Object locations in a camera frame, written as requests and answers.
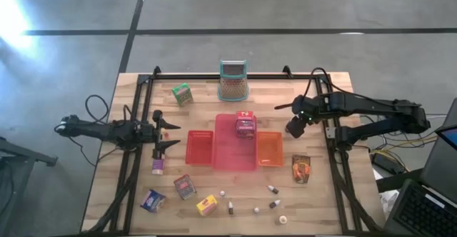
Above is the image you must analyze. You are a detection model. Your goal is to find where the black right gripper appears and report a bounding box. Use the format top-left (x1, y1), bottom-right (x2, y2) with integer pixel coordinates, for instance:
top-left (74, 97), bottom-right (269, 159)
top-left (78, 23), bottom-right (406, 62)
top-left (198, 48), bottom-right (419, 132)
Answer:
top-left (273, 94), bottom-right (324, 123)

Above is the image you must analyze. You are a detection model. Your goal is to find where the white crumpled bag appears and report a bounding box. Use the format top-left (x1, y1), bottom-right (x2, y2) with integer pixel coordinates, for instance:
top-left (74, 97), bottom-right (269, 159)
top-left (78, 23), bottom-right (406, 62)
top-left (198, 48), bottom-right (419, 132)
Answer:
top-left (378, 190), bottom-right (399, 220)

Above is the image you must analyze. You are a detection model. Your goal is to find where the teal box grater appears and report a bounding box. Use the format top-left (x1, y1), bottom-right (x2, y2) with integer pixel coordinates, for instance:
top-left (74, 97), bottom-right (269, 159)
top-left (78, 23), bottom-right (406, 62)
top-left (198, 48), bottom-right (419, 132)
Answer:
top-left (216, 59), bottom-right (250, 102)

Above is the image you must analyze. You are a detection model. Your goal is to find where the purple sprinkle jar black lid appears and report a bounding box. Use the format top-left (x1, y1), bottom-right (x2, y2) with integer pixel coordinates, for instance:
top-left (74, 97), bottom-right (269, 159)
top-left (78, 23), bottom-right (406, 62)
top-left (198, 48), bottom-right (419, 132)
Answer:
top-left (151, 158), bottom-right (166, 176)

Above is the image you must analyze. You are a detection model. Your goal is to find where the grey laptop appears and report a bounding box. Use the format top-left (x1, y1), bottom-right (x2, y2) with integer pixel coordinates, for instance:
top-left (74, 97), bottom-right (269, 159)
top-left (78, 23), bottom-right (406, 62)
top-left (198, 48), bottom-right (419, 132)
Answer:
top-left (383, 99), bottom-right (457, 237)

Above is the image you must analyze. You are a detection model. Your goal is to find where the orange plastic basket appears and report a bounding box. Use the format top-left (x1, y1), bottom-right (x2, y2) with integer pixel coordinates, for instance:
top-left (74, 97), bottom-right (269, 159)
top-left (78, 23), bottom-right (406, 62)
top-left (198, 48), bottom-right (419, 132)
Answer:
top-left (256, 131), bottom-right (285, 167)

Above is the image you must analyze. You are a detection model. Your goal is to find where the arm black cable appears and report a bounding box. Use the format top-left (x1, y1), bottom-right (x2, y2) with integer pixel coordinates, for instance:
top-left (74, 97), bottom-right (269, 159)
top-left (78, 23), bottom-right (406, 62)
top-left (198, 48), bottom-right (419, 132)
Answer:
top-left (84, 94), bottom-right (151, 127)
top-left (310, 67), bottom-right (393, 106)

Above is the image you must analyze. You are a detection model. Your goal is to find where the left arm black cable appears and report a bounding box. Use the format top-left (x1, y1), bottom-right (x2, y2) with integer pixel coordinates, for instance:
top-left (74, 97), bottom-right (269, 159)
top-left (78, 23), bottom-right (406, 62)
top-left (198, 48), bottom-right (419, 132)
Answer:
top-left (84, 94), bottom-right (151, 127)

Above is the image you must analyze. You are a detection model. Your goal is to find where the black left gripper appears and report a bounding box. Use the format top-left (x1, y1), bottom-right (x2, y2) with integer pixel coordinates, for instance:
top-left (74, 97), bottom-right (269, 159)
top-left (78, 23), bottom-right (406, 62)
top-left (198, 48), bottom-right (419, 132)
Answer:
top-left (137, 109), bottom-right (182, 159)

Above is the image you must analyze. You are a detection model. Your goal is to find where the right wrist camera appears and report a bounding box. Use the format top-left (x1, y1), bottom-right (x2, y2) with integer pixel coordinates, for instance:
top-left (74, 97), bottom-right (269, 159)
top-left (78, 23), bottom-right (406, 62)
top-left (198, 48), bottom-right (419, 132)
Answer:
top-left (285, 115), bottom-right (306, 140)

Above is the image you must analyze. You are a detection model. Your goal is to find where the pink translucent plastic bin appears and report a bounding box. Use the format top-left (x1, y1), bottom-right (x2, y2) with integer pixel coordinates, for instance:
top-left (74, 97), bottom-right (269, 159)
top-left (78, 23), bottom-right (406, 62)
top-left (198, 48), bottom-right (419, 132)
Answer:
top-left (213, 114), bottom-right (258, 171)

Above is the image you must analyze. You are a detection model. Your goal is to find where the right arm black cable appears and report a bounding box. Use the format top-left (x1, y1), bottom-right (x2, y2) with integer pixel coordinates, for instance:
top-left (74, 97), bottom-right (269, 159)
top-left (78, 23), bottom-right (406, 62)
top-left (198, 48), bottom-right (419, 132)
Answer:
top-left (310, 67), bottom-right (393, 106)

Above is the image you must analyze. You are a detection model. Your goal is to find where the grey metal stand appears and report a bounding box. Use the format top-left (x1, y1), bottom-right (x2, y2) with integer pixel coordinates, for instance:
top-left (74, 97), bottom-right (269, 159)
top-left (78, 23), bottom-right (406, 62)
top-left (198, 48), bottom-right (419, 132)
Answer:
top-left (0, 136), bottom-right (58, 237)

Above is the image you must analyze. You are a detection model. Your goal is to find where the red plastic basket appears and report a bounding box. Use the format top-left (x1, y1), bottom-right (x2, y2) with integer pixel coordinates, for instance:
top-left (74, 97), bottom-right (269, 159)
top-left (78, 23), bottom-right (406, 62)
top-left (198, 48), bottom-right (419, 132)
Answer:
top-left (184, 129), bottom-right (215, 166)

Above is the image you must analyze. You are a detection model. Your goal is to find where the laptop with blue screen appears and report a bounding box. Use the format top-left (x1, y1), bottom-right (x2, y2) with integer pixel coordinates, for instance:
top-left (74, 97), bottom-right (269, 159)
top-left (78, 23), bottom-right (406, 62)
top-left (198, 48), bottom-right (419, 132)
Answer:
top-left (436, 124), bottom-right (457, 151)

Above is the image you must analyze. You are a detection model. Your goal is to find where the yellow corn pops cereal box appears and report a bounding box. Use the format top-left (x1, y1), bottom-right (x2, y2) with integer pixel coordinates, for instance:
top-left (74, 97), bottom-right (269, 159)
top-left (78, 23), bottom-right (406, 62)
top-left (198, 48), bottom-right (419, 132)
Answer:
top-left (195, 194), bottom-right (219, 217)

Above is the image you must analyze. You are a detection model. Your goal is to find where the green mini cereal box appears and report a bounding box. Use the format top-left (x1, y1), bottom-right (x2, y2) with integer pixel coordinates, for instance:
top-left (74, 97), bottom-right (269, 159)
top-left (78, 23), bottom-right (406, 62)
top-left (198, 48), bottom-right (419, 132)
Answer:
top-left (171, 82), bottom-right (194, 107)

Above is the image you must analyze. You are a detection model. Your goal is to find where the red mini cereal box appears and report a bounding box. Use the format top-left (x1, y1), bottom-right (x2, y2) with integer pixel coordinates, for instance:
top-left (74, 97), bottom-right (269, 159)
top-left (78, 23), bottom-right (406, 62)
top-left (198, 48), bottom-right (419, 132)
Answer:
top-left (234, 110), bottom-right (257, 140)

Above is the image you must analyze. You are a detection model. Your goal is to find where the orange snack packet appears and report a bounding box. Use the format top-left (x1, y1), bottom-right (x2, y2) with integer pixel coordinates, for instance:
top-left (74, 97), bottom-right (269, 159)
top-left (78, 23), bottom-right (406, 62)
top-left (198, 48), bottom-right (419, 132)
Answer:
top-left (291, 153), bottom-right (311, 184)

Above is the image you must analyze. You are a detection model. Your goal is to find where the black power adapter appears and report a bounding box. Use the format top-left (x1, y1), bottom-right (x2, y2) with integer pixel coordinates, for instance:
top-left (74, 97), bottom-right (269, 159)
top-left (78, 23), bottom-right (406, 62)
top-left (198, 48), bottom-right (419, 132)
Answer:
top-left (371, 151), bottom-right (406, 176)

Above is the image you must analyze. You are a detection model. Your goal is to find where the dark cereal box red label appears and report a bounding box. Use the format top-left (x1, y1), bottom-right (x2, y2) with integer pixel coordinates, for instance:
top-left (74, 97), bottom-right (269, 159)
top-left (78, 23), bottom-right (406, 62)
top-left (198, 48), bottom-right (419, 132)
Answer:
top-left (173, 173), bottom-right (198, 201)

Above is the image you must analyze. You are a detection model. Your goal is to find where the black aluminium frame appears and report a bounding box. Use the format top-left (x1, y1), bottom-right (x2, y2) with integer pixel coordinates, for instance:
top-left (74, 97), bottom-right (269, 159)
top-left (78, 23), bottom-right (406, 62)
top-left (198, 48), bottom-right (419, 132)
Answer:
top-left (81, 65), bottom-right (385, 236)

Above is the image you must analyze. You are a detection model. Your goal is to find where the blue mini cereal box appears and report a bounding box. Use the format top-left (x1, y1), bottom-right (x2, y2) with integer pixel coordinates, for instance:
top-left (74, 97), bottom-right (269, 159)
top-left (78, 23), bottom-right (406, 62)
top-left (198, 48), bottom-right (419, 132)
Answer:
top-left (139, 188), bottom-right (167, 214)

